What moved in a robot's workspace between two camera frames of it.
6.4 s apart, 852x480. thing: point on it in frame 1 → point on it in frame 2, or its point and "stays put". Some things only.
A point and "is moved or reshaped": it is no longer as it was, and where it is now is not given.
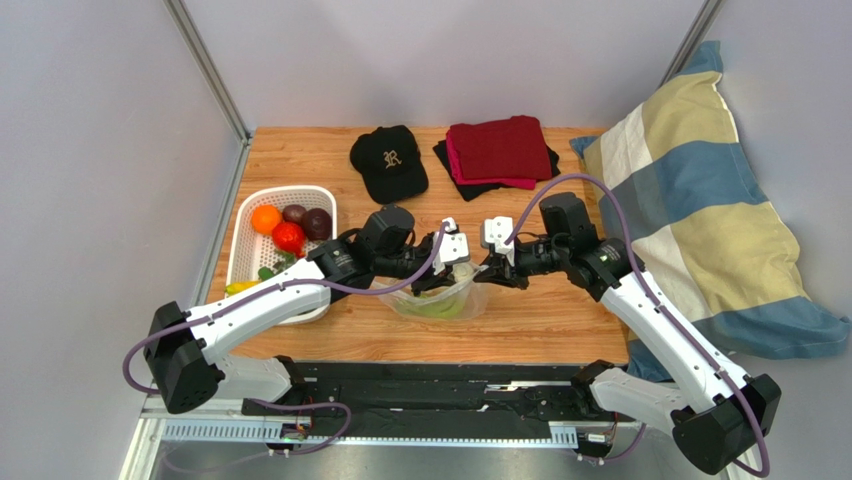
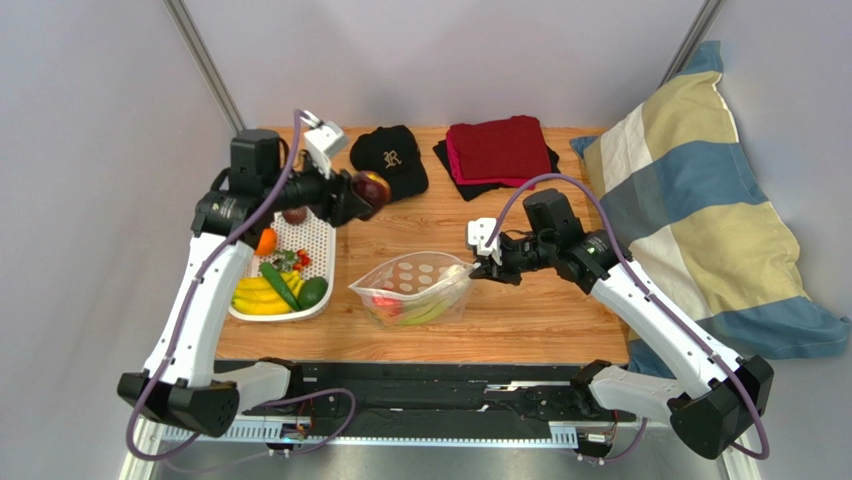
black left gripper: x=431 y=280 → x=345 y=204
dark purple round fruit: x=317 y=224 → x=371 y=187
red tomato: x=289 y=237 → x=394 y=306
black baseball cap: x=389 y=160 stays put
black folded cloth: x=473 y=193 stays put
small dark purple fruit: x=293 y=213 stays put
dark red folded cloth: x=509 y=148 stays put
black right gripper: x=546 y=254 stays put
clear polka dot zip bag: x=463 y=299 is moved or reshaped
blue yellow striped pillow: x=713 y=249 stays put
